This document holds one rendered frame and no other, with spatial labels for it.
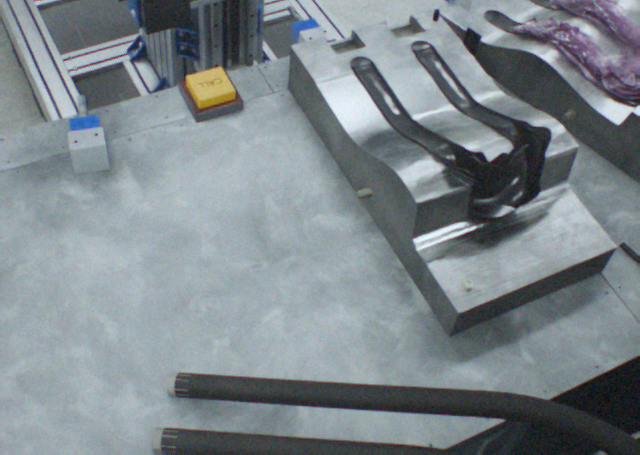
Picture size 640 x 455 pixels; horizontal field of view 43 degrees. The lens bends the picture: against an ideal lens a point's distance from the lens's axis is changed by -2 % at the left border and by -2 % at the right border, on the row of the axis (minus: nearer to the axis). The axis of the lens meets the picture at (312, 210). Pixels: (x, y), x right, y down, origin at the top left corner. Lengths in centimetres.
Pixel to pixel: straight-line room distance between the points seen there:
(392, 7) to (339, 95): 165
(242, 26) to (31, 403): 116
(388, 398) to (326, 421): 11
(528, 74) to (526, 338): 46
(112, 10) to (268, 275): 148
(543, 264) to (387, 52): 41
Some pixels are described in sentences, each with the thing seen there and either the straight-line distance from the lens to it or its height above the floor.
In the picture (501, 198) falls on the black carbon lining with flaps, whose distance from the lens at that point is 116.
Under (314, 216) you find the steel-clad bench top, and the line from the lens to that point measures 118.
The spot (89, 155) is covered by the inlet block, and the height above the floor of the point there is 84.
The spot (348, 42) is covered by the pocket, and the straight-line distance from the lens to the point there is 134.
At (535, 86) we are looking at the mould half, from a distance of 139.
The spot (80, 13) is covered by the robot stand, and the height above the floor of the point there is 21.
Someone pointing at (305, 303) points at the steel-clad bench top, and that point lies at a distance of 110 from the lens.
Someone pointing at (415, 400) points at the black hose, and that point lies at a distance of 94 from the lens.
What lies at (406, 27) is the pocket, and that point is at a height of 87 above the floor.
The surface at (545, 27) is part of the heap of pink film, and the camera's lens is 141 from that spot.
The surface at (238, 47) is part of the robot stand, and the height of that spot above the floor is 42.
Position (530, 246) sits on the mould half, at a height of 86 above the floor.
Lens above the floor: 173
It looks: 52 degrees down
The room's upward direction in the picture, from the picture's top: 7 degrees clockwise
